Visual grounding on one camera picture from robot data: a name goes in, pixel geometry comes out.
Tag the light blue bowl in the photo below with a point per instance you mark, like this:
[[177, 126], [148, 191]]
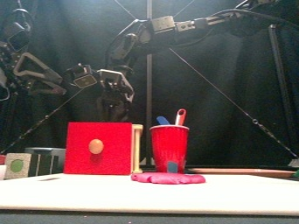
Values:
[[48, 151]]

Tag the wooden drawer box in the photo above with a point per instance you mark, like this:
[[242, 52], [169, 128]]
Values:
[[138, 148]]

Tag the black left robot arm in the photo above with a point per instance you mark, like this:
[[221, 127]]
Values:
[[18, 32]]

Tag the red wooden drawer with knob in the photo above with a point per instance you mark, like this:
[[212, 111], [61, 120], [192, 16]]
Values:
[[86, 137]]

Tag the red play dough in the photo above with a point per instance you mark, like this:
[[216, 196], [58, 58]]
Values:
[[168, 178]]

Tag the red plastic cup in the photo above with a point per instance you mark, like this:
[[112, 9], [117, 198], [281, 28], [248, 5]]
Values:
[[170, 145]]

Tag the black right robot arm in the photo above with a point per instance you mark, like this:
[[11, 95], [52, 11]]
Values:
[[164, 24]]

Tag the vertical metal frame pole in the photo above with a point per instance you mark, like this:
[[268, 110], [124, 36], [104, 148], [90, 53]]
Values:
[[149, 116]]

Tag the white cutting board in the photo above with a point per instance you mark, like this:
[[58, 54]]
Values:
[[148, 195]]

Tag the black metal frame post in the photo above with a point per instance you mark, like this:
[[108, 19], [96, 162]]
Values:
[[281, 87]]

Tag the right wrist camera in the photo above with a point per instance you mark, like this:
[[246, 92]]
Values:
[[84, 79]]

